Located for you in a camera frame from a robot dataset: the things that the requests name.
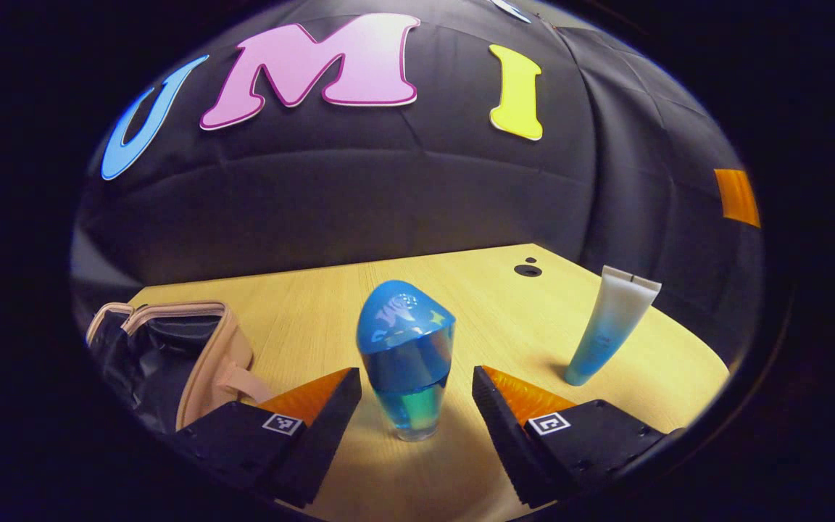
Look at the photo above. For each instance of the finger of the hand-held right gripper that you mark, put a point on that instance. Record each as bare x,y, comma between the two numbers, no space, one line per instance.
738,197

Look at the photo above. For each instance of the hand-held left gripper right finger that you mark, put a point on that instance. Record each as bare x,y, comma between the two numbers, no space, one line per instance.
501,438

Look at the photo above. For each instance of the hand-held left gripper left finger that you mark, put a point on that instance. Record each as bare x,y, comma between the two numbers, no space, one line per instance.
327,435

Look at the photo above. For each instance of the blue perfume bottle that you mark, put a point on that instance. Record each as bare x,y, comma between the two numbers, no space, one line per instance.
406,348

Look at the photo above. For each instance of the pink suitcase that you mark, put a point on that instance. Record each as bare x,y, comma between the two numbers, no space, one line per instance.
207,362

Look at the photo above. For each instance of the blue white cosmetic tube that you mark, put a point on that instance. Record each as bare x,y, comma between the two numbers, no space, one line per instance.
609,330

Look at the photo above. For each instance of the black table grommet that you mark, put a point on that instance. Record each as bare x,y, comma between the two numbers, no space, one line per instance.
528,270

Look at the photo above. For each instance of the black backdrop cloth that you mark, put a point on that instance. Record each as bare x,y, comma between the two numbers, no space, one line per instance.
388,188

